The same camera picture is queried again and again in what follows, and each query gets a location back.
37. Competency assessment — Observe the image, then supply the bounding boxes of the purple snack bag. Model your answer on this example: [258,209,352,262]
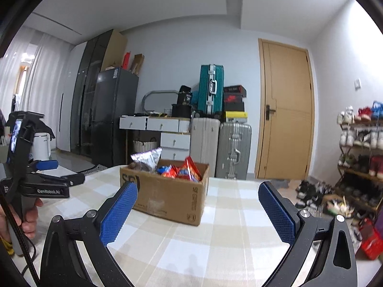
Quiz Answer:
[128,147,162,172]

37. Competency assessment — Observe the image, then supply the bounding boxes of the silver suitcase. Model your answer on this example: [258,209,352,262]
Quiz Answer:
[215,122,252,180]

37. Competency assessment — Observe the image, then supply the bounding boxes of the red gift bag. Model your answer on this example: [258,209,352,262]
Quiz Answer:
[359,218,382,260]

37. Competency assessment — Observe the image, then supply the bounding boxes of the teal suitcase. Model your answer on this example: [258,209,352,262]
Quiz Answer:
[197,64,225,115]

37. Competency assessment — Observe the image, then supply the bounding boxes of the stacked shoe boxes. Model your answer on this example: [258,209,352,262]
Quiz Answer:
[223,85,248,124]

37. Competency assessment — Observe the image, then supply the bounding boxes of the black refrigerator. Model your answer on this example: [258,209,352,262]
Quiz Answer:
[91,67,139,167]

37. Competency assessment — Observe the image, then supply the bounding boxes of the woven laundry basket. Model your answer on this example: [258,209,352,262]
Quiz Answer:
[133,137,158,153]

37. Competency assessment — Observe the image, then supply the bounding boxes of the red chip bag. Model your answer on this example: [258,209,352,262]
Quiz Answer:
[177,156,202,182]

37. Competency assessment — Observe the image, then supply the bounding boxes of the checkered tablecloth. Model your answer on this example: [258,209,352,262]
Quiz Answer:
[17,164,360,287]

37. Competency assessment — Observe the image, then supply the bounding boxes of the red Oreo pack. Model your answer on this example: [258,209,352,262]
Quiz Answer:
[157,165,179,178]

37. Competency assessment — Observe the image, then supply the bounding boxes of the black bag on desk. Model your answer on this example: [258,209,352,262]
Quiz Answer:
[171,85,192,119]

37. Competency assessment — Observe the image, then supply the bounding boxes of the wooden shoe rack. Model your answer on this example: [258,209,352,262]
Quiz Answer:
[335,101,382,216]

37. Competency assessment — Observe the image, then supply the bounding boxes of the beige suitcase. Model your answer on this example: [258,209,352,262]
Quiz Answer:
[190,118,221,177]

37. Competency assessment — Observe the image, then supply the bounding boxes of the person's left hand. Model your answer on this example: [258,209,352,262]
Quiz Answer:
[1,198,44,243]

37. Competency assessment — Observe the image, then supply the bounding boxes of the wooden door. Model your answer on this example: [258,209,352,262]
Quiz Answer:
[254,39,315,179]

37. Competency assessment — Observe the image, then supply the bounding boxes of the white drawer desk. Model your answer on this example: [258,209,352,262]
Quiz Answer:
[119,115,191,163]

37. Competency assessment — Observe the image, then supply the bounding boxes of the cardboard SF box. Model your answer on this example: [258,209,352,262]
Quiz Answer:
[120,163,210,226]

